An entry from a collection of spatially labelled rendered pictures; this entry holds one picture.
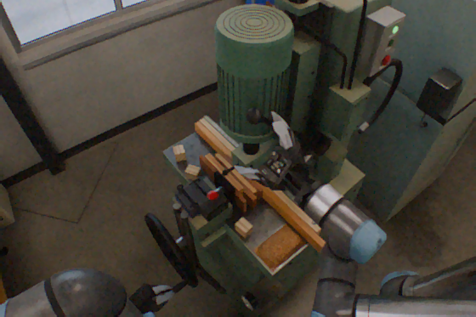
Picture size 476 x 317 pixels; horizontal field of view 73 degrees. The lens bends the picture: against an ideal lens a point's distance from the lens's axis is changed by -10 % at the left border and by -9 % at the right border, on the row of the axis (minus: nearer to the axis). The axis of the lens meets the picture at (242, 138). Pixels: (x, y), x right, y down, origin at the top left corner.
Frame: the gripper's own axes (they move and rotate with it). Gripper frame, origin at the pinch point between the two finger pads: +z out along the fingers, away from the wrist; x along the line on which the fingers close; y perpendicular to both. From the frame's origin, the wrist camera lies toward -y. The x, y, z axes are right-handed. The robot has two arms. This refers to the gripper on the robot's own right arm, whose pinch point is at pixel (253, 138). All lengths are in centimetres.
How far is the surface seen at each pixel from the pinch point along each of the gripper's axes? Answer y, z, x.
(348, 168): -70, -3, 1
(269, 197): -32.4, 1.5, 18.9
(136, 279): -65, 47, 120
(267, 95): -1.4, 4.4, -9.5
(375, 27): -14.7, -2.1, -37.8
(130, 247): -70, 66, 115
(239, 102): 0.8, 8.4, -4.5
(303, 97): -18.4, 5.3, -13.2
